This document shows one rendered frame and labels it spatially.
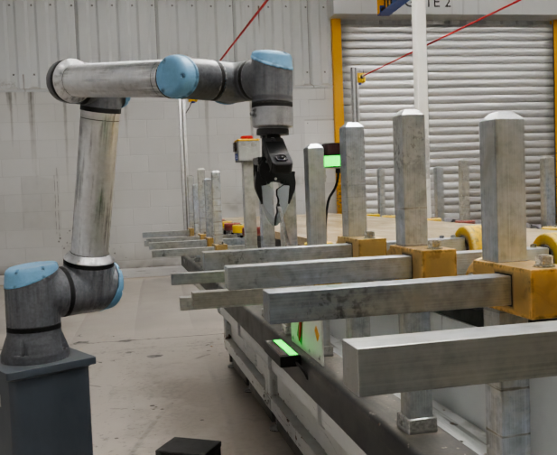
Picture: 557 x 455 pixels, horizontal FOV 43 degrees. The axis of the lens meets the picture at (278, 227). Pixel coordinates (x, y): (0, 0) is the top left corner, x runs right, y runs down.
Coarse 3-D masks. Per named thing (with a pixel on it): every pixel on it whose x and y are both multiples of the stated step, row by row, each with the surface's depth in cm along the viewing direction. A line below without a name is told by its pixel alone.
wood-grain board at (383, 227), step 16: (256, 224) 335; (304, 224) 318; (336, 224) 307; (368, 224) 297; (384, 224) 292; (432, 224) 279; (448, 224) 275; (464, 224) 271; (304, 240) 230; (336, 240) 212; (528, 240) 186
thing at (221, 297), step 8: (376, 280) 149; (384, 280) 149; (392, 280) 150; (264, 288) 144; (272, 288) 144; (192, 296) 141; (200, 296) 141; (208, 296) 141; (216, 296) 142; (224, 296) 142; (232, 296) 142; (240, 296) 143; (248, 296) 143; (256, 296) 144; (192, 304) 142; (200, 304) 141; (208, 304) 141; (216, 304) 142; (224, 304) 142; (232, 304) 142
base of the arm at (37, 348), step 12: (60, 324) 206; (12, 336) 199; (24, 336) 197; (36, 336) 198; (48, 336) 200; (60, 336) 205; (12, 348) 197; (24, 348) 197; (36, 348) 197; (48, 348) 199; (60, 348) 202; (12, 360) 196; (24, 360) 196; (36, 360) 196; (48, 360) 198
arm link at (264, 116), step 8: (256, 112) 153; (264, 112) 152; (272, 112) 152; (280, 112) 152; (288, 112) 153; (256, 120) 153; (264, 120) 152; (272, 120) 152; (280, 120) 152; (288, 120) 153
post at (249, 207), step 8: (248, 168) 223; (248, 176) 223; (248, 184) 223; (248, 192) 223; (248, 200) 223; (248, 208) 223; (248, 216) 224; (248, 224) 224; (248, 232) 224; (256, 232) 224; (248, 240) 224; (256, 240) 224
